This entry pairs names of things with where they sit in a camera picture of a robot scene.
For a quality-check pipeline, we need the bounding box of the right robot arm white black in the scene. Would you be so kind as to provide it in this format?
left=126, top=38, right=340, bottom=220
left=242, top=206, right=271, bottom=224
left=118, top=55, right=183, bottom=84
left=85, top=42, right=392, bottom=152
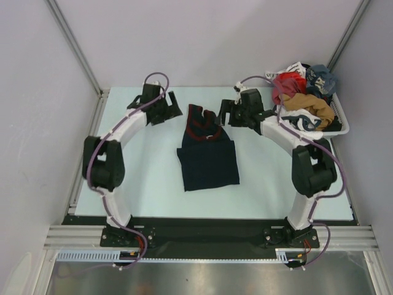
left=216, top=85, right=337, bottom=246

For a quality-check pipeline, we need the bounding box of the red pink garment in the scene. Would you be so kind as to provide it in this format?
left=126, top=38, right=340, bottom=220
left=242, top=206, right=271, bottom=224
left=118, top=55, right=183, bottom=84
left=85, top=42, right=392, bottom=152
left=272, top=72, right=306, bottom=105

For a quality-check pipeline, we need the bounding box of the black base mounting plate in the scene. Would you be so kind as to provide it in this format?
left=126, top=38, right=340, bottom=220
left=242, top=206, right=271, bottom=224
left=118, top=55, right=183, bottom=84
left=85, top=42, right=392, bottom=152
left=61, top=215, right=357, bottom=258

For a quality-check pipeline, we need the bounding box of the white printed garment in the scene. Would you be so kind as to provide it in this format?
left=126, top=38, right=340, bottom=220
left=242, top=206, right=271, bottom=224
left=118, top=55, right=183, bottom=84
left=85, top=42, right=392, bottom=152
left=265, top=61, right=309, bottom=82

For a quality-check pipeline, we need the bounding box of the aluminium frame post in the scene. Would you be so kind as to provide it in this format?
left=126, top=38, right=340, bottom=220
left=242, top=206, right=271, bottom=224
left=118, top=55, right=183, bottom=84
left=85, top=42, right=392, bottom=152
left=327, top=0, right=373, bottom=72
left=44, top=0, right=103, bottom=97

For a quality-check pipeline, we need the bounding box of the navy tank top red trim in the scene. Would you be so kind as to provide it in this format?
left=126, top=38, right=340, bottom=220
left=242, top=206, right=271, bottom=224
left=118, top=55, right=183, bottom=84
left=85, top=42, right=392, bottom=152
left=176, top=104, right=240, bottom=192

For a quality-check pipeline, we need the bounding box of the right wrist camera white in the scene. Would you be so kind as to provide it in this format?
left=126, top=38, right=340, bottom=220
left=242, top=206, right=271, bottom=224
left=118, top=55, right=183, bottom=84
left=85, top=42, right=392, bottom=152
left=233, top=81, right=249, bottom=93

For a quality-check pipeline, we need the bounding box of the tan brown garment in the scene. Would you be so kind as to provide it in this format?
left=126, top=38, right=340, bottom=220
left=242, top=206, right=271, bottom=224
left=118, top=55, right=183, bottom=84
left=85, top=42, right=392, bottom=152
left=281, top=93, right=335, bottom=131

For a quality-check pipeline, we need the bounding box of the blue denim printed garment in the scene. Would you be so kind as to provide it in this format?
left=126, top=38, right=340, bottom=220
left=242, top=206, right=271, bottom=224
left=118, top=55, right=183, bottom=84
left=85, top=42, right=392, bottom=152
left=306, top=65, right=338, bottom=96

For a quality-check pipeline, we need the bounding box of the white tank top navy trim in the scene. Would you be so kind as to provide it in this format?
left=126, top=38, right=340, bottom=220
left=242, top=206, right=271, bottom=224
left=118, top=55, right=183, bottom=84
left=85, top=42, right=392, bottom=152
left=273, top=106, right=323, bottom=140

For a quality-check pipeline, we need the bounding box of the white plastic laundry basket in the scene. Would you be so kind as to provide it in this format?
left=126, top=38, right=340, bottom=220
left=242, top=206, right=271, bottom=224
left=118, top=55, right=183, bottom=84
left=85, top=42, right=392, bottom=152
left=323, top=93, right=350, bottom=139

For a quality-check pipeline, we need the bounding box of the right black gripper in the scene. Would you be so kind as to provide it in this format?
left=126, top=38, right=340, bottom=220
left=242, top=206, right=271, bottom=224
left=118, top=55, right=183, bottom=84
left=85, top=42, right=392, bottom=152
left=215, top=100, right=250, bottom=128

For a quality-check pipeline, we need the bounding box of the left aluminium frame post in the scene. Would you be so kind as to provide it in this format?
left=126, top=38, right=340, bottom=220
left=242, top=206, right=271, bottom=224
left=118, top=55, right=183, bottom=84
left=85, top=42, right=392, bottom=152
left=44, top=0, right=103, bottom=97

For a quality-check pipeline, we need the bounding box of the white slotted cable duct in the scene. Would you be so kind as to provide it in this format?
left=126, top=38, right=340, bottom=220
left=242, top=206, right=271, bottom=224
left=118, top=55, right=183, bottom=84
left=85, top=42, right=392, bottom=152
left=56, top=249, right=320, bottom=264

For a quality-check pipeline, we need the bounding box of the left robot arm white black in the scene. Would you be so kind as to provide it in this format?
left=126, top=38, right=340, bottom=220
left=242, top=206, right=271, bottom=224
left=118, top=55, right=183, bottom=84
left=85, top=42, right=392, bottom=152
left=82, top=82, right=182, bottom=246

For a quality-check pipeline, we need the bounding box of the right aluminium frame post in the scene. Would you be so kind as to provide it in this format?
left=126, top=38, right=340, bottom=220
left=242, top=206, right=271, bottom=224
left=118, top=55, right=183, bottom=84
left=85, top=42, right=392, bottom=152
left=327, top=0, right=373, bottom=72

